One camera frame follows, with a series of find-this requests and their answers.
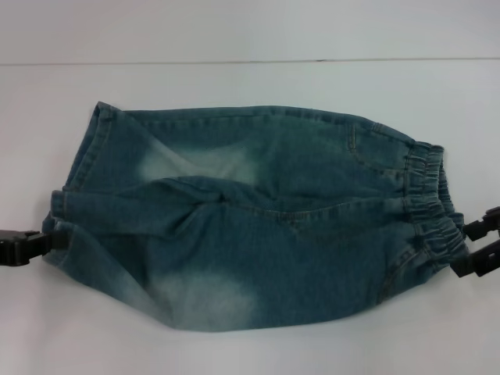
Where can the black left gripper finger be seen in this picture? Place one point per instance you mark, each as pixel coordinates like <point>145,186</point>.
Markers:
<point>17,259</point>
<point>23,240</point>

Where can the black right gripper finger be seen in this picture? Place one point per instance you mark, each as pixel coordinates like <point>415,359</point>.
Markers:
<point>484,226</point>
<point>478,259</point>

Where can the blue denim shorts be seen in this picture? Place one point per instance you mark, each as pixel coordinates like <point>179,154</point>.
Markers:
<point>250,250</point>

